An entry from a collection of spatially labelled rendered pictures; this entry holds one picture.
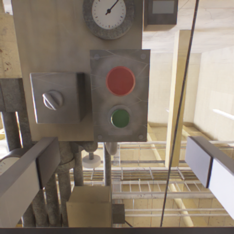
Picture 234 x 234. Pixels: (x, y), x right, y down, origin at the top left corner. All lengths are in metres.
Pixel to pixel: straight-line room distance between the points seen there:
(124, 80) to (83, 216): 0.36
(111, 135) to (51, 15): 0.24
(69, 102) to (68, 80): 0.04
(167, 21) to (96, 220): 0.45
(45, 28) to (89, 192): 0.39
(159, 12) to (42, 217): 0.59
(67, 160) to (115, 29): 0.32
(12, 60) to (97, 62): 3.15
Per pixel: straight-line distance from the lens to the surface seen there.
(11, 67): 3.37
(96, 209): 0.46
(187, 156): 0.17
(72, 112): 0.29
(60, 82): 0.28
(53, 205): 0.57
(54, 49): 0.36
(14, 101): 0.44
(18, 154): 0.47
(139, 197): 5.83
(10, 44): 3.41
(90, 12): 0.34
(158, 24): 0.32
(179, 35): 7.44
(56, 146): 0.16
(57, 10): 0.37
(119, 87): 0.23
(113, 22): 0.33
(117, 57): 0.26
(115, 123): 0.26
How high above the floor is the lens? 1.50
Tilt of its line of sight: 15 degrees up
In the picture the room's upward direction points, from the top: 180 degrees clockwise
